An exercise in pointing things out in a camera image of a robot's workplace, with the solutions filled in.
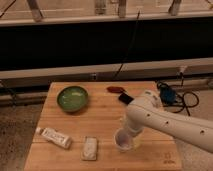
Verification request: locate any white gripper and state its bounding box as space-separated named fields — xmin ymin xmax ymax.
xmin=121 ymin=116 xmax=143 ymax=149

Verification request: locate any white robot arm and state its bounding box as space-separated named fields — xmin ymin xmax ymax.
xmin=119 ymin=90 xmax=213 ymax=153

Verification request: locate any green ceramic bowl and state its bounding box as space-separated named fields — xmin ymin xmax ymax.
xmin=57 ymin=86 xmax=89 ymax=112

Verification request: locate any dark red object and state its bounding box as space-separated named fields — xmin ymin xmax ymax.
xmin=107 ymin=86 xmax=125 ymax=93

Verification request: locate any blue device on floor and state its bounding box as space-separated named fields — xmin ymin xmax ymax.
xmin=160 ymin=88 xmax=176 ymax=104

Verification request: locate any wooden cutting board table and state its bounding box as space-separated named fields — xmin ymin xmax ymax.
xmin=24 ymin=82 xmax=182 ymax=171

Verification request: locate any white toothpaste tube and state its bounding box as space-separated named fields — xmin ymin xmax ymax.
xmin=36 ymin=127 xmax=72 ymax=149

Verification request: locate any black floor cable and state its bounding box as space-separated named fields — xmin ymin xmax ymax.
xmin=155 ymin=71 xmax=200 ymax=117

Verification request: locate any black hanging cable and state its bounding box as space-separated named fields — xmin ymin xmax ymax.
xmin=111 ymin=9 xmax=142 ymax=82

